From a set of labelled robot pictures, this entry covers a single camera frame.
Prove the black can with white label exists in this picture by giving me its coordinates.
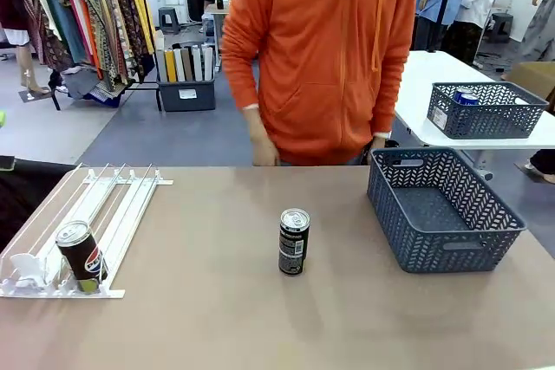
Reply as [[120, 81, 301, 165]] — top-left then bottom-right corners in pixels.
[[277, 207, 311, 276]]

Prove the grey plastic stool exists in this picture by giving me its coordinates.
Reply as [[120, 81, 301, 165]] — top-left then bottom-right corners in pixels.
[[158, 6, 181, 36], [491, 12, 515, 44]]

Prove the large grey plastic basket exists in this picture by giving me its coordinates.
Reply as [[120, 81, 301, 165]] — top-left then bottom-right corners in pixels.
[[366, 146, 527, 275]]

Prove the white side table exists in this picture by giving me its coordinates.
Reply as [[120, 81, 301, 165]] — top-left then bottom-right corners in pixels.
[[394, 49, 555, 180]]

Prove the mannequin in grey dress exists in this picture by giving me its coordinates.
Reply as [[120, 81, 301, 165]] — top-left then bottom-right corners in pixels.
[[515, 0, 555, 63]]

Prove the brown cardboard box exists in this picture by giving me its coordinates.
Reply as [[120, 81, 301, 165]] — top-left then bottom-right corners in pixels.
[[505, 61, 555, 112]]

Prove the black cloth cover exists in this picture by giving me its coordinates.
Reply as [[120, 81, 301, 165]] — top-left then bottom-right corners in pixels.
[[0, 160, 75, 254]]

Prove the small grey plastic basket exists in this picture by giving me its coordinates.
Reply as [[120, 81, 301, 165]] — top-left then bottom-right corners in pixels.
[[426, 81, 550, 140]]

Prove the yellow board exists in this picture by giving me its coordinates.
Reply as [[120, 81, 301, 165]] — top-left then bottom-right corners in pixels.
[[165, 49, 178, 83]]

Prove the white board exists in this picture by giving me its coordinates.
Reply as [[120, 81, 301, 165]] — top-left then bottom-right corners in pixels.
[[173, 48, 186, 82]]

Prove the brown board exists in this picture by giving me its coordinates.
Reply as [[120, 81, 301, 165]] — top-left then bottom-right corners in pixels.
[[180, 47, 194, 82]]

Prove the person's right hand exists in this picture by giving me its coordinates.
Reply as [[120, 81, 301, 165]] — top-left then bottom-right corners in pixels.
[[243, 106, 281, 167]]

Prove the white box unit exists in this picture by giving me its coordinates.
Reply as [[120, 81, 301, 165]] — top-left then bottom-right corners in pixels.
[[146, 0, 167, 20]]

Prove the grey storage bin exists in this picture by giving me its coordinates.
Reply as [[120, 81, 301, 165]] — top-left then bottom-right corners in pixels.
[[156, 78, 217, 113]]

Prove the blue soda can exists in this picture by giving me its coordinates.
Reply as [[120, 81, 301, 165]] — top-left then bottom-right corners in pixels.
[[453, 87, 480, 107]]

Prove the rack of colourful clothes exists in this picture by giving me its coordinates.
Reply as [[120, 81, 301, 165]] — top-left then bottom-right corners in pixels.
[[21, 0, 157, 109]]

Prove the white wire can dispenser rack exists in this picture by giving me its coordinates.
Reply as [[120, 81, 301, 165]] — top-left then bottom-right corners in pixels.
[[0, 162, 174, 300]]

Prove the person in orange hoodie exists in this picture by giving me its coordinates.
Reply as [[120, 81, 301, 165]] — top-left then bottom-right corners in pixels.
[[220, 0, 417, 167]]

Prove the black Pepsi can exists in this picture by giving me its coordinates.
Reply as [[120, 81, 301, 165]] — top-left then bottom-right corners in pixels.
[[55, 219, 109, 295]]

